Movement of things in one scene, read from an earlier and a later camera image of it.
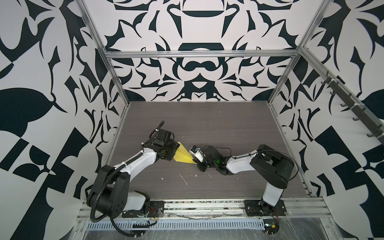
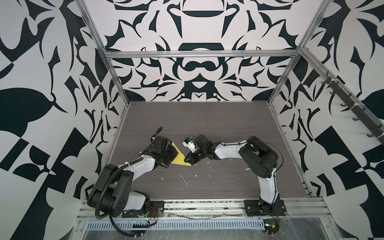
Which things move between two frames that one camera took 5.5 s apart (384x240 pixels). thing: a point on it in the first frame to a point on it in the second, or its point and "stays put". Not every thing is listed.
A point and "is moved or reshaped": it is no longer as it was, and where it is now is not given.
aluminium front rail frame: (293, 208) stays put
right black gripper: (200, 165) to (192, 160)
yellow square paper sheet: (182, 155) is moved or reshaped
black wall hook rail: (360, 111) stays put
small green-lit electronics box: (271, 226) stays put
